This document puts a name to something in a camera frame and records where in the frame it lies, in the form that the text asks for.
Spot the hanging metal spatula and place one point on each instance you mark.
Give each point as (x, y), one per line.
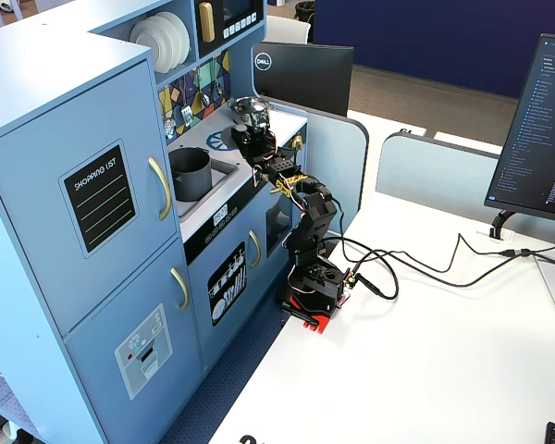
(186, 113)

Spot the blue toy kitchen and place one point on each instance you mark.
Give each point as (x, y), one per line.
(74, 194)

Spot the dark gray cooking pot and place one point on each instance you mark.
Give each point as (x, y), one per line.
(192, 178)

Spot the black toy microwave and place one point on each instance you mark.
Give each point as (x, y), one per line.
(231, 18)

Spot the black shopping list board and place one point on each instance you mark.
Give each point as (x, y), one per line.
(100, 200)

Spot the hanging metal spoon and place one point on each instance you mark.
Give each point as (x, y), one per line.
(219, 87)

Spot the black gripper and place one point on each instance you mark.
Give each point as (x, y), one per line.
(246, 140)

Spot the small wrist camera board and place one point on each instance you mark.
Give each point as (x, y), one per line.
(260, 119)

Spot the black Dell monitor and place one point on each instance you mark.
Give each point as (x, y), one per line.
(305, 74)

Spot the hanging metal strainer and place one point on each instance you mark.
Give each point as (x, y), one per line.
(169, 127)

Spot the white toy plate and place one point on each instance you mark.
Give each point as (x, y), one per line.
(184, 34)
(145, 44)
(171, 41)

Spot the hanging metal ladle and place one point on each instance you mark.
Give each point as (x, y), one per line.
(205, 97)

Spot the black five-joint robot arm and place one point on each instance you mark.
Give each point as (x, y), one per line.
(314, 222)

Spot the white office chair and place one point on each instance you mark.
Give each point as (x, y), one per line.
(287, 30)

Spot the gold stove knob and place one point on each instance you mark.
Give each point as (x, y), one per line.
(299, 142)

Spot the low blue desk divider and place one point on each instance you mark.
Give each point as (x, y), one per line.
(435, 171)

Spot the gray toy sink basin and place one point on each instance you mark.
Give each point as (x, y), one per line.
(222, 178)

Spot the tall blue desk divider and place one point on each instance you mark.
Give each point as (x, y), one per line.
(347, 157)

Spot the monitor with lit screen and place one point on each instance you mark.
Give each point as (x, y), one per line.
(536, 125)

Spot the steel pot with lid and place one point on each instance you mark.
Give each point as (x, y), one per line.
(242, 105)

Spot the red robot base clamp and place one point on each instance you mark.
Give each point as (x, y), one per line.
(316, 321)

